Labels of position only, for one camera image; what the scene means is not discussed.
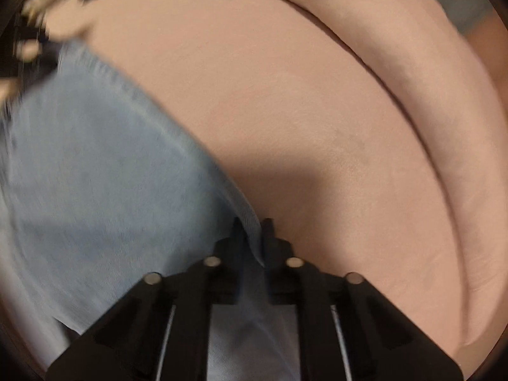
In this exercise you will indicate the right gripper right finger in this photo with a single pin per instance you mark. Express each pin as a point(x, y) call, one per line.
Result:
point(347, 329)

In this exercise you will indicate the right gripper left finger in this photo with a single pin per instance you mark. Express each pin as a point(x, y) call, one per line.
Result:
point(159, 330)

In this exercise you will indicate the light blue denim pants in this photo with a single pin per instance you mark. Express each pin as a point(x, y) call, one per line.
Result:
point(98, 187)

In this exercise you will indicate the pink bed sheet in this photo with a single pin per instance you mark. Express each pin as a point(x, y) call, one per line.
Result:
point(309, 135)

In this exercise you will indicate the pink duvet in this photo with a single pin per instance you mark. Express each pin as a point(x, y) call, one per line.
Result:
point(448, 96)

